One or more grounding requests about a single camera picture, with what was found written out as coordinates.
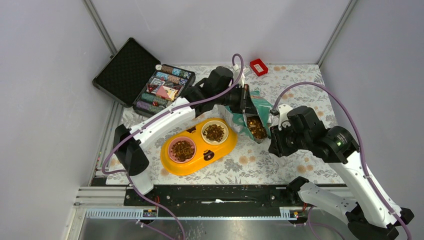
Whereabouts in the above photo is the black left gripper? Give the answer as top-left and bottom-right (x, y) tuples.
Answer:
(214, 84), (260, 116)

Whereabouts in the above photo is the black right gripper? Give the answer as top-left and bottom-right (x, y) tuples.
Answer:
(268, 120), (311, 158)

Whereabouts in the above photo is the clear plastic scoop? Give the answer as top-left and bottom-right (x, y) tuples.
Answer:
(246, 116), (268, 144)

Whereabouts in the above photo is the green dog food bag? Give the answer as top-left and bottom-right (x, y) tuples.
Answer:
(218, 90), (272, 144)

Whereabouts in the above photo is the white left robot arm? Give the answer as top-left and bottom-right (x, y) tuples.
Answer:
(107, 64), (254, 206)

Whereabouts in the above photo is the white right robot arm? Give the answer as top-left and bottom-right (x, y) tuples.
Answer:
(268, 104), (414, 240)

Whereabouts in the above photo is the yellow double pet bowl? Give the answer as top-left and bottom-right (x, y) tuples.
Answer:
(160, 118), (238, 176)

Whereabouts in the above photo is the small red box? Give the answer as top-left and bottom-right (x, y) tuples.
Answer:
(249, 58), (269, 77)

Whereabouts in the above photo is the floral table mat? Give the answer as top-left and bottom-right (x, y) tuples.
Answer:
(146, 64), (342, 185)

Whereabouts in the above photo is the black poker chip case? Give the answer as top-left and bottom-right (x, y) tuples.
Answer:
(92, 37), (196, 117)

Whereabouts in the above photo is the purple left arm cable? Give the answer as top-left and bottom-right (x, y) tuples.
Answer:
(100, 53), (245, 240)

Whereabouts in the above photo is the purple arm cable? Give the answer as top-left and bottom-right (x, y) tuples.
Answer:
(271, 81), (413, 240)
(100, 53), (245, 240)

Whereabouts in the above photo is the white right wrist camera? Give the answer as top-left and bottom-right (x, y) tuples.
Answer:
(276, 104), (293, 131)

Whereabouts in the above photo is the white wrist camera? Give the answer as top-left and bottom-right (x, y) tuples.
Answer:
(276, 104), (293, 131)
(232, 64), (246, 87)

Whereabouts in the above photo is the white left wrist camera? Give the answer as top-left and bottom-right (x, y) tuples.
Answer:
(232, 64), (246, 87)

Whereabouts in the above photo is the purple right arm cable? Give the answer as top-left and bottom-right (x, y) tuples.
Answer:
(271, 81), (413, 240)

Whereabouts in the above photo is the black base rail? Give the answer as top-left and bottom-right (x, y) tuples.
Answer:
(123, 185), (309, 218)

